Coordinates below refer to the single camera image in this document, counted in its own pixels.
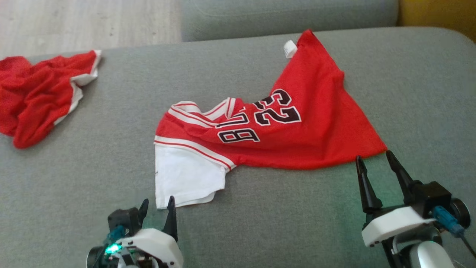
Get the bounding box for red mesh shorts white trim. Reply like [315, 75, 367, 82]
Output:
[0, 50, 102, 150]

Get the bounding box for red basketball jersey white sleeves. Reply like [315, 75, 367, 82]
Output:
[154, 29, 388, 210]

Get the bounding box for grey sofa seat cushion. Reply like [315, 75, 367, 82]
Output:
[181, 0, 401, 42]

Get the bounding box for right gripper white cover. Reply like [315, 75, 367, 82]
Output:
[355, 150, 443, 268]

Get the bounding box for yellow sofa back cushion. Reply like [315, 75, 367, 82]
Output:
[398, 0, 476, 42]

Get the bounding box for grey ottoman cushion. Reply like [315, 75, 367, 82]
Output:
[0, 27, 476, 268]

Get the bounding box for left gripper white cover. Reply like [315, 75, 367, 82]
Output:
[86, 195, 184, 268]

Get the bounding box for left arm cable blue connector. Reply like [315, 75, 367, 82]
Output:
[107, 225, 126, 243]

